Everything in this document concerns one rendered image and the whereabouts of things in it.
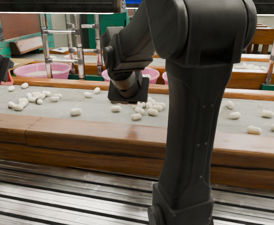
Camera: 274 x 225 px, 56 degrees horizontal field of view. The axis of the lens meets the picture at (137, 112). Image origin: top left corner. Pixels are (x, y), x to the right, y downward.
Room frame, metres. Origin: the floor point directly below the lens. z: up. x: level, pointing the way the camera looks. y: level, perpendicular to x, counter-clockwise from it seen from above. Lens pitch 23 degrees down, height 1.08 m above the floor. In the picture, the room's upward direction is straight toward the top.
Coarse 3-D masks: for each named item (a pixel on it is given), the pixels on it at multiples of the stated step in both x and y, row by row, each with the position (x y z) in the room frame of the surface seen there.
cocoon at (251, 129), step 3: (249, 126) 0.63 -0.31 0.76; (252, 126) 0.63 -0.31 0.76; (249, 129) 0.63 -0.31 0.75; (252, 129) 0.62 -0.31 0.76; (255, 129) 0.62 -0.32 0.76; (258, 129) 0.62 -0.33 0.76; (261, 129) 0.62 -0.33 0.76; (249, 132) 0.63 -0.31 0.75; (252, 132) 0.62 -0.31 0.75; (255, 132) 0.62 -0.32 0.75; (258, 132) 0.61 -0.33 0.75; (261, 132) 0.62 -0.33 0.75
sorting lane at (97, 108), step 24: (0, 96) 0.93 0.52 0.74; (24, 96) 0.93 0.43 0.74; (72, 96) 0.93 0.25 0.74; (96, 96) 0.93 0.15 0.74; (168, 96) 0.93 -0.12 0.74; (96, 120) 0.72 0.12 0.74; (120, 120) 0.72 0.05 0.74; (144, 120) 0.72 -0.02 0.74; (240, 120) 0.72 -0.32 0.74; (264, 120) 0.72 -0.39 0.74
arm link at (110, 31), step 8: (104, 32) 0.61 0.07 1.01; (112, 32) 0.58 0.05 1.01; (104, 40) 0.60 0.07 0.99; (104, 48) 0.50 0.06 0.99; (112, 48) 0.49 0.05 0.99; (104, 56) 0.50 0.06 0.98; (112, 56) 0.49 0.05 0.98; (104, 64) 0.51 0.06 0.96; (112, 64) 0.49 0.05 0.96; (112, 72) 0.52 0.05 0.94
